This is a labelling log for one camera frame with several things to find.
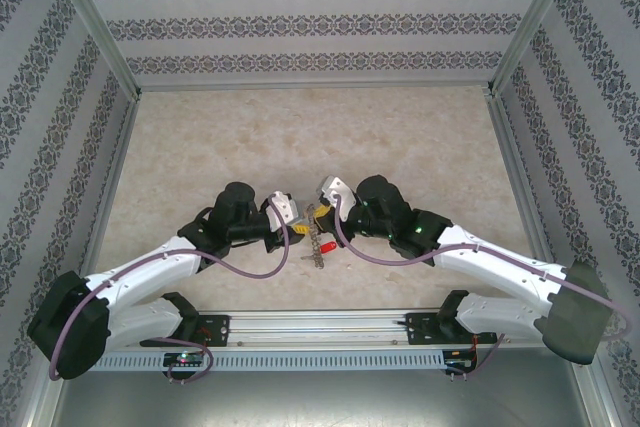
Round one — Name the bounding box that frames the short purple cable loop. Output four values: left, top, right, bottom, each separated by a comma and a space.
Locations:
469, 331, 506, 378
167, 344, 217, 384

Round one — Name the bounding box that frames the silver keyring disc with rings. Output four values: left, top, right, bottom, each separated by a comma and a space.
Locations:
299, 204, 326, 268

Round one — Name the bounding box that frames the grey slotted cable duct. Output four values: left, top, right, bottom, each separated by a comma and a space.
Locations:
94, 349, 446, 373

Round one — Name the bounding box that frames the aluminium side rail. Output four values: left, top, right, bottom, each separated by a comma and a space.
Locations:
74, 94, 144, 308
487, 94, 559, 273

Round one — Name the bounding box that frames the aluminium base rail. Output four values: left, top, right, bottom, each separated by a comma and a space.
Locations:
107, 310, 501, 348

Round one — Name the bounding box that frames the aluminium frame post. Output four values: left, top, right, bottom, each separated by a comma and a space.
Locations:
487, 0, 586, 98
38, 0, 144, 98

